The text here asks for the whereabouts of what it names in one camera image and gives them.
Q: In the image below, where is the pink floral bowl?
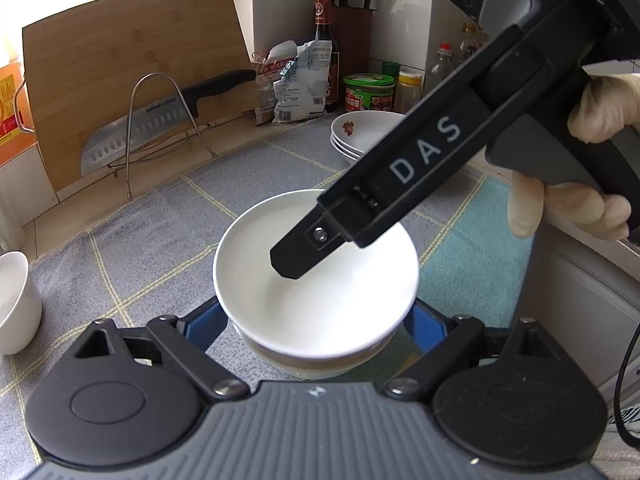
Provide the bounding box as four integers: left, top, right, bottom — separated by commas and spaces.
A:
213, 190, 419, 359

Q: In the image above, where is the white fruit plate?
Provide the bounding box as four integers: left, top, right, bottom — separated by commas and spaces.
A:
332, 143, 360, 165
330, 134, 363, 162

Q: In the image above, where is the white stained plate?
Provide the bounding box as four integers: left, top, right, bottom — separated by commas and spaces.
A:
331, 110, 405, 155

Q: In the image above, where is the white floral bowl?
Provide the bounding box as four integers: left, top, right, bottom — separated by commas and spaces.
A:
232, 325, 396, 380

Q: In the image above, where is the right gloved hand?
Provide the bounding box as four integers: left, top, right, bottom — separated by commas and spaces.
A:
486, 74, 639, 244

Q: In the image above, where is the green label oil bottle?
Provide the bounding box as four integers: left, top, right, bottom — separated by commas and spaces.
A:
458, 22, 482, 65

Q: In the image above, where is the grey blue checked dish mat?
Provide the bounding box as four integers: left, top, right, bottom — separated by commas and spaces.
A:
1, 117, 532, 479

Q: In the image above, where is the clear glass bottle red cap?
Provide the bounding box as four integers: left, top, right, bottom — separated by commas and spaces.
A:
424, 42, 454, 94

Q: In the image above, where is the white blue seasoning bag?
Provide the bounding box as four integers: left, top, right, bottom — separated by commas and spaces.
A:
272, 40, 326, 124

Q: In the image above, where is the green lid sauce jar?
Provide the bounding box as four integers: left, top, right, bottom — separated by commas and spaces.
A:
343, 73, 395, 112

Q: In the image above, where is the yellow lid spice jar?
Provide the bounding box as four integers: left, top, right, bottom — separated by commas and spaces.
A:
394, 70, 422, 114

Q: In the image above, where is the small green lid jar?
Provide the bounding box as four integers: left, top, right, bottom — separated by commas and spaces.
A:
382, 62, 400, 79

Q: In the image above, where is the red white clipped bag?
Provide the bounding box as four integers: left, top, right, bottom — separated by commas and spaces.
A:
250, 40, 297, 126

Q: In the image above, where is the dark red knife block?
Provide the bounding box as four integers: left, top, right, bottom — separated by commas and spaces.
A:
316, 0, 373, 76

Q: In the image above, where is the dark soy sauce bottle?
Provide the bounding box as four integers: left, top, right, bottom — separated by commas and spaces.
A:
314, 0, 340, 112

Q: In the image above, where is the orange cooking wine jug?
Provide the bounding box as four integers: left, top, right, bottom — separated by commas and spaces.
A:
0, 60, 37, 165

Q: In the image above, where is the bamboo cutting board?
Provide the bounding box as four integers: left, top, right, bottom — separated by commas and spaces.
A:
22, 0, 250, 191

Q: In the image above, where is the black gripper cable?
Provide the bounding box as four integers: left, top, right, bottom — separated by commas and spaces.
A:
612, 320, 640, 449

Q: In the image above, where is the black handled kitchen knife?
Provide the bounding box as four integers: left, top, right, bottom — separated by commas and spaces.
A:
80, 70, 256, 177

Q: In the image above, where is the metal wire board rack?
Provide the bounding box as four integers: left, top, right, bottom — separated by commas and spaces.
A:
124, 72, 230, 198

